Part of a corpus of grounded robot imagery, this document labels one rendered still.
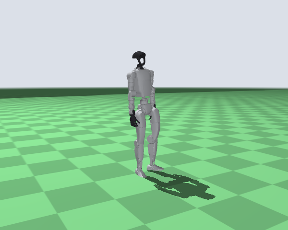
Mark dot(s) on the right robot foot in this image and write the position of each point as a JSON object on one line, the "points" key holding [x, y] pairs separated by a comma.
{"points": [[140, 173]]}

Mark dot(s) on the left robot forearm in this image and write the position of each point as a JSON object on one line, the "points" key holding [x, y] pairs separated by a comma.
{"points": [[152, 99]]}

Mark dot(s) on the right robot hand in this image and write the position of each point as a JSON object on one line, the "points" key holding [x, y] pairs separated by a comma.
{"points": [[133, 119]]}

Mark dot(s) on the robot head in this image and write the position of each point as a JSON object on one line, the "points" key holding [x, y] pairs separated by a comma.
{"points": [[138, 55]]}

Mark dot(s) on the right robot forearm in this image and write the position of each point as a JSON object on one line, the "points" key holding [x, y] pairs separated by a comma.
{"points": [[131, 102]]}

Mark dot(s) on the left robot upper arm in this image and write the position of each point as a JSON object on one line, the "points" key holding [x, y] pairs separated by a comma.
{"points": [[152, 75]]}

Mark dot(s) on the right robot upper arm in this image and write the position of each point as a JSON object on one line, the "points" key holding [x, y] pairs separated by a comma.
{"points": [[131, 76]]}

